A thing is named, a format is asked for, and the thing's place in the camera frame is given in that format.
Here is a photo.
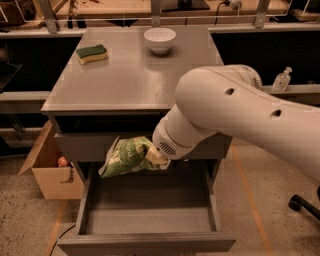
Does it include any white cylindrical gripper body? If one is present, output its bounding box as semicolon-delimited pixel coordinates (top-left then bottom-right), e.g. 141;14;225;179
152;105;216;160

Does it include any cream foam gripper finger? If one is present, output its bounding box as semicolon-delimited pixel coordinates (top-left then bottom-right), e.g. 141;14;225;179
146;146;168;165

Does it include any green jalapeno chip bag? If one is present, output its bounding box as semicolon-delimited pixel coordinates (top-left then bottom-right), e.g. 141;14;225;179
98;136;170;178

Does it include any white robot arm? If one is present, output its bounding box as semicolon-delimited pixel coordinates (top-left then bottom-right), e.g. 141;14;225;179
152;65;320;180

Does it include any open grey middle drawer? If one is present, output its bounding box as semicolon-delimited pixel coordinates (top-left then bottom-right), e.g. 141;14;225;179
58;160;235;256

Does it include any grey top drawer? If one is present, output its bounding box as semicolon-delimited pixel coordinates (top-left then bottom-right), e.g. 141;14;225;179
54;133;232;163

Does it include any grey drawer cabinet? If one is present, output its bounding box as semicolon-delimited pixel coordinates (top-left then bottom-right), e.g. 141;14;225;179
40;25;234;256

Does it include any orange object in box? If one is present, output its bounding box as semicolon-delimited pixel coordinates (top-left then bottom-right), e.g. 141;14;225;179
57;157;68;167

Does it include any white ceramic bowl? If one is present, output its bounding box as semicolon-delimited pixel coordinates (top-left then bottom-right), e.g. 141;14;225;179
144;27;176;54

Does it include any cardboard box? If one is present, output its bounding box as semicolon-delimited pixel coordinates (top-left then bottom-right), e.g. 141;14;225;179
19;121;84;200

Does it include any green and yellow sponge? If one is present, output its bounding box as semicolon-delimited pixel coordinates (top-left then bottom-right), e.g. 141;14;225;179
76;44;108;65

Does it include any clear sanitizer pump bottle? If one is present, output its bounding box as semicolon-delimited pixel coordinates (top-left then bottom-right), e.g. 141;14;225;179
272;67;292;92

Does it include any black office chair base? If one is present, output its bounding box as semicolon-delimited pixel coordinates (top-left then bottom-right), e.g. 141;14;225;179
288;194;320;220

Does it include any black floor cable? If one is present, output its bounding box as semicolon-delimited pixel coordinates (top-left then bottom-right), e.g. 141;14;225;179
48;223;77;256

